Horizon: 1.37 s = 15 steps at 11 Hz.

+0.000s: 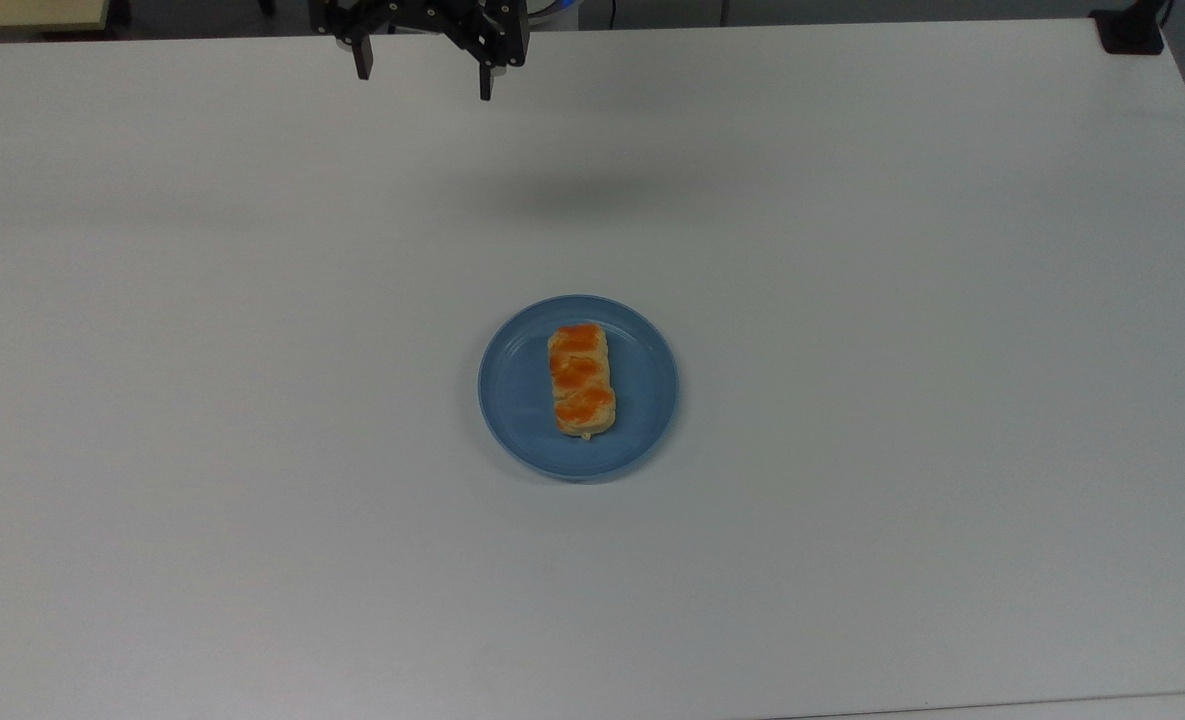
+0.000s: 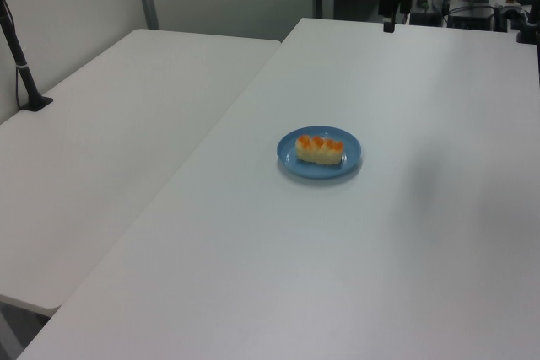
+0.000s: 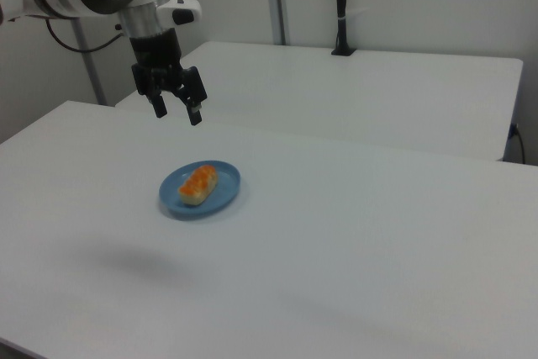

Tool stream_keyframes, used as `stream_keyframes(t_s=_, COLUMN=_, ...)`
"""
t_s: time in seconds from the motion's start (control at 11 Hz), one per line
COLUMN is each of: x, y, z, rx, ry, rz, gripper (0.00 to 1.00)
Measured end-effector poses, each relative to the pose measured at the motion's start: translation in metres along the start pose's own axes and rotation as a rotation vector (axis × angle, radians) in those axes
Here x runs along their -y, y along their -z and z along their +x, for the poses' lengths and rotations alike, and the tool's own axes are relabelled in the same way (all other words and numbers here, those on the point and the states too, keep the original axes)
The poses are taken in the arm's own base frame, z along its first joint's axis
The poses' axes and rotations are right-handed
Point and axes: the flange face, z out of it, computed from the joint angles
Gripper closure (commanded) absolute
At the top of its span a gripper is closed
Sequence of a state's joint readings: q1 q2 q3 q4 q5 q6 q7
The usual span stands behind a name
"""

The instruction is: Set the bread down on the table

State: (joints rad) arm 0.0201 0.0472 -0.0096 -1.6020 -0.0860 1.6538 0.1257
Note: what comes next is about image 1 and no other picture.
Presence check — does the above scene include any blue round plate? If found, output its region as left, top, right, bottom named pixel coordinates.
left=477, top=294, right=680, bottom=482

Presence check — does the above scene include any black table clamp mount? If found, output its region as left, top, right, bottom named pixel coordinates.
left=1090, top=0, right=1175, bottom=56

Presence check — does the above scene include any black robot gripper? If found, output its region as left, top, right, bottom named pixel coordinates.
left=308, top=0, right=530, bottom=102

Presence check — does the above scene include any beige wooden furniture piece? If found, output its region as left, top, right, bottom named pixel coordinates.
left=0, top=0, right=113, bottom=37

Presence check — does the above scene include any orange glazed bread loaf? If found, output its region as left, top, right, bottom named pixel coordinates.
left=547, top=323, right=617, bottom=441

